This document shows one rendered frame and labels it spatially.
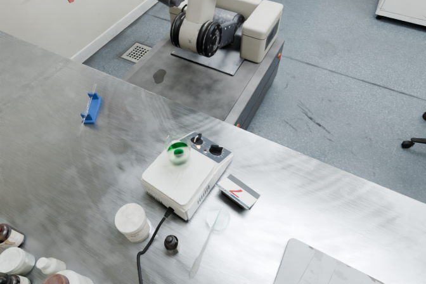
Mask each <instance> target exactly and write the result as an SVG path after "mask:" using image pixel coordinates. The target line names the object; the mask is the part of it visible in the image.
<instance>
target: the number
mask: <svg viewBox="0 0 426 284"><path fill-rule="evenodd" d="M219 185H221V186H222V187H223V188H224V189H226V190H227V191H229V192H230V193H231V194H232V195H234V196H235V197H237V198H238V199H239V200H241V201H242V202H243V203H245V204H246V205H248V206H249V205H250V204H251V203H252V202H254V201H255V199H254V198H252V197H251V196H250V195H248V194H247V193H245V192H244V191H243V190H241V189H240V188H239V187H237V186H236V185H235V184H233V183H232V182H231V181H229V180H228V179H225V180H224V181H222V182H220V183H219Z"/></svg>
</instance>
